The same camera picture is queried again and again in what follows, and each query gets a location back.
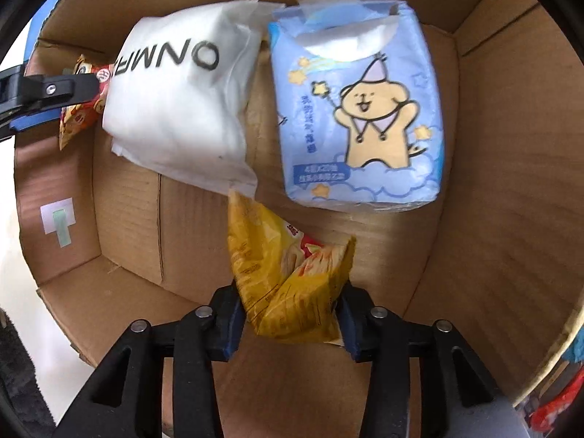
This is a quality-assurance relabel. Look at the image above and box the red floral snack bag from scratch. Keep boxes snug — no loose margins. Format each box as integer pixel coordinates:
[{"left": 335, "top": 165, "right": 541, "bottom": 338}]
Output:
[{"left": 530, "top": 370, "right": 583, "bottom": 432}]

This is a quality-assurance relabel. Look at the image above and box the white tissue pack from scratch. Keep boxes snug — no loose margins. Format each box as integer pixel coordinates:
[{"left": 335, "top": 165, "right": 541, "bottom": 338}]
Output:
[{"left": 102, "top": 0, "right": 282, "bottom": 197}]

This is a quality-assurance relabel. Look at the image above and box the yellow snack bag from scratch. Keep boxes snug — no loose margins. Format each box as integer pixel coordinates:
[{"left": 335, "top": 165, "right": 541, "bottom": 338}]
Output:
[{"left": 228, "top": 190, "right": 356, "bottom": 345}]

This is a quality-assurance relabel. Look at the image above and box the orange cartoon snack bag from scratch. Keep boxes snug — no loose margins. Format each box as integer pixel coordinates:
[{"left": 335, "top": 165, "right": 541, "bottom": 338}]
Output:
[{"left": 58, "top": 54, "right": 113, "bottom": 150}]

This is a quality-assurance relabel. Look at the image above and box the blue cartoon tissue pack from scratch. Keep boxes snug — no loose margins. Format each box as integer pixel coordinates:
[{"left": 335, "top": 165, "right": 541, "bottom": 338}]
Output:
[{"left": 268, "top": 0, "right": 445, "bottom": 212}]

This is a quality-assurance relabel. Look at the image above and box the open cardboard box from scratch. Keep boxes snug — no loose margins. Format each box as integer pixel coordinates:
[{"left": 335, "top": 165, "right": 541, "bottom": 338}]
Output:
[{"left": 15, "top": 0, "right": 583, "bottom": 410}]

